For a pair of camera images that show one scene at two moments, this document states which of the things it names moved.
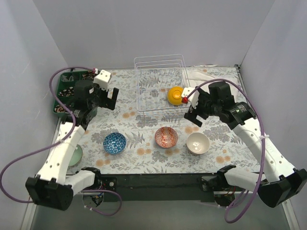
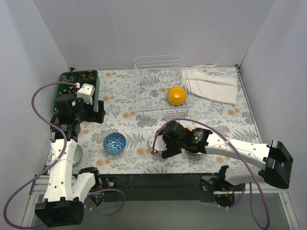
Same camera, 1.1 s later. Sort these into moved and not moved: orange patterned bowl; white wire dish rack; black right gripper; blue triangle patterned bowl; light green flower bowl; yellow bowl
Moved: orange patterned bowl; black right gripper
Not moved: blue triangle patterned bowl; light green flower bowl; yellow bowl; white wire dish rack
